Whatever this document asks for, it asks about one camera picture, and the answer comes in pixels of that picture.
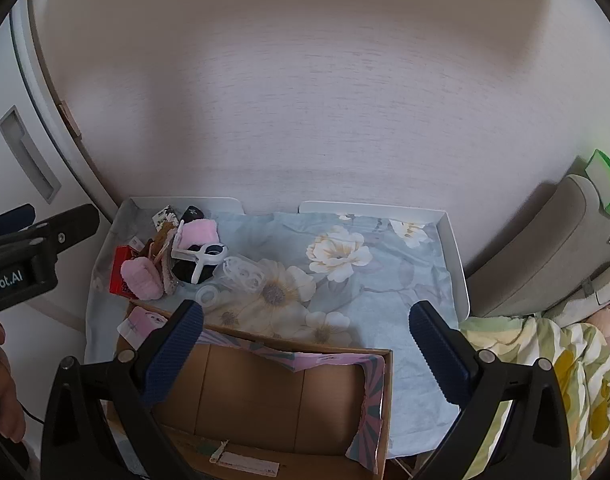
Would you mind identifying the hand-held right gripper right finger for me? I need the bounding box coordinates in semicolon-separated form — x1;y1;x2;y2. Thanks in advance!
409;300;570;480

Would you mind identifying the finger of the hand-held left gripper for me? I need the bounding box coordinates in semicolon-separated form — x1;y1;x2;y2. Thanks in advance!
0;204;36;236
0;205;100;257

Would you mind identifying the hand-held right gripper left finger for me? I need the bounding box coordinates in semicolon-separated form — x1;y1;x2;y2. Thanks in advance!
40;300;206;480

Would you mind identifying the red box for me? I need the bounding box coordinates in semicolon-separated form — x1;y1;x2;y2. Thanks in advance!
109;245;140;298

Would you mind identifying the black cloth item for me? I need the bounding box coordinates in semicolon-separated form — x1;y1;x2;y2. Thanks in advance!
171;257;216;285

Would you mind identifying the pink fluffy pouch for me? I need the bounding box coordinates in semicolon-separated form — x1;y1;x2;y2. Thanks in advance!
121;256;163;301

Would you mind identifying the white plastic clip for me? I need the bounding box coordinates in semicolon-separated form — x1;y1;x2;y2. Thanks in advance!
171;242;229;285

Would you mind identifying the clear plastic case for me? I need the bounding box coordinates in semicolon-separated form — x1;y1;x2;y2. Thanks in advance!
214;256;266;306

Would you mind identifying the black white patterned small box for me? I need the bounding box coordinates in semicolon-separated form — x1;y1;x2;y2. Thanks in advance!
151;204;178;228

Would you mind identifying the brown plush bear toy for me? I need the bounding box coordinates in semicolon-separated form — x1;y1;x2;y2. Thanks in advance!
137;225;180;296

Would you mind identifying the cardboard box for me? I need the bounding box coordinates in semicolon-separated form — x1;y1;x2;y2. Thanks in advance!
105;302;393;478

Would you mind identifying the pink fluffy towel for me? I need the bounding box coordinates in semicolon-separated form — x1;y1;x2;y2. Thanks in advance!
177;219;220;252

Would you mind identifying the person's left hand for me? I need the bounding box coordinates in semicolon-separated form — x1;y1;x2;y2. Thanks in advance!
0;317;26;443

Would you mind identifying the blue floral cloth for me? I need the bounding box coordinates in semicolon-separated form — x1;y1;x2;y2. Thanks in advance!
85;200;458;461

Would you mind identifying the yellow green floral blanket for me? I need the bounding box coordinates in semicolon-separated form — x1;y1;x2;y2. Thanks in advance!
457;310;610;480

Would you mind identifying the white cabinet door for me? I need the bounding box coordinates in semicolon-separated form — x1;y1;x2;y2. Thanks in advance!
0;0;120;321

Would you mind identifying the white tray table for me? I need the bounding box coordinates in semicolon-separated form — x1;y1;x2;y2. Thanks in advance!
112;196;473;321

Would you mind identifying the cream pillow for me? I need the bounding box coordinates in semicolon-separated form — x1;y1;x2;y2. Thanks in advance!
545;260;610;328

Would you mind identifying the grey recessed door handle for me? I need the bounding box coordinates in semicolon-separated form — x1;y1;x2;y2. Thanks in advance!
0;105;60;203

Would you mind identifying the black cable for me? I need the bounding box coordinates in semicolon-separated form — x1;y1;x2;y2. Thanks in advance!
17;400;46;423

